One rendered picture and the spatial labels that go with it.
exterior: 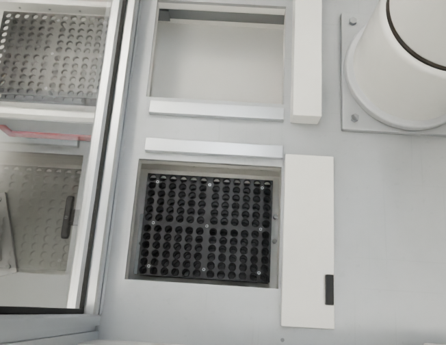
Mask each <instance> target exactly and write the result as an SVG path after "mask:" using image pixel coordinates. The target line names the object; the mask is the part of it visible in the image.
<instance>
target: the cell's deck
mask: <svg viewBox="0 0 446 345"><path fill-rule="evenodd" d="M378 2H379V0H322V117H321V118H320V120H319V122H318V124H303V123H290V109H291V49H292V18H293V0H142V9H141V14H140V25H139V31H138V36H137V47H136V52H135V62H134V68H133V79H132V84H131V94H130V100H129V110H128V116H127V126H126V131H125V137H124V148H123V154H122V163H121V169H120V179H119V185H118V196H117V201H116V211H115V217H114V227H113V233H112V239H111V249H110V254H109V265H108V271H107V280H106V286H105V297H104V302H103V313H102V315H100V317H101V319H100V325H98V326H95V331H99V335H98V340H119V341H130V342H150V343H161V344H182V345H423V344H425V343H430V344H446V137H436V136H412V135H400V134H388V133H365V132H352V131H342V130H341V49H340V15H341V13H352V14H373V11H374V10H375V8H376V6H377V4H378ZM159 9H173V10H198V11H212V12H236V13H250V14H275V15H285V19H284V44H283V92H282V104H272V103H249V102H236V101H212V100H200V99H176V98H163V97H150V96H149V94H150V83H151V76H152V70H153V58H154V52H155V41H156V35H157V24H158V17H159ZM150 101H172V102H185V103H208V104H220V105H245V106H257V107H281V108H284V120H283V122H273V121H260V120H237V119H225V118H201V117H189V116H165V115H153V114H149V106H150ZM146 138H161V139H173V140H196V141H209V142H232V143H244V144H267V145H279V146H283V158H282V160H279V159H257V158H244V157H222V156H210V155H187V154H174V153H151V152H146V151H145V150H144V148H145V141H146ZM285 154H294V155H316V156H328V157H334V329H313V328H302V327H282V326H281V325H280V304H281V277H282V250H283V197H284V170H285ZM142 164H163V165H175V166H198V167H210V168H232V169H244V170H267V171H279V172H280V189H279V214H278V261H277V286H276V289H272V288H261V287H240V286H229V285H207V284H196V283H175V282H163V281H143V280H131V279H128V277H129V265H130V259H131V247H132V241H133V230H134V224H135V213H136V206H137V195H138V188H139V182H140V171H141V165H142Z"/></svg>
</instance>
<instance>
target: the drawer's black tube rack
mask: <svg viewBox="0 0 446 345"><path fill-rule="evenodd" d="M162 176H165V177H166V179H162V178H161V177H162ZM171 177H176V179H171ZM182 177H185V178H186V179H187V180H184V179H181V178H182ZM191 178H196V180H197V181H196V180H191ZM201 179H206V181H201ZM215 179H218V180H219V181H220V182H219V181H214V180H215ZM225 180H229V181H230V182H224V181H225ZM236 180H238V181H239V182H240V183H234V181H236ZM245 181H249V182H250V183H244V182H245ZM256 181H258V182H259V183H260V184H254V183H255V182H256ZM265 182H269V183H270V185H265V184H264V183H265ZM156 183H157V193H156V201H155V213H154V221H152V222H148V223H152V224H153V233H152V240H151V247H150V259H149V264H148V265H147V267H148V275H144V274H140V276H147V277H167V278H179V279H200V280H212V281H233V282H244V283H265V284H268V283H269V282H270V257H271V235H272V193H273V181H269V180H257V179H235V178H223V177H200V176H188V175H166V174H158V180H156Z"/></svg>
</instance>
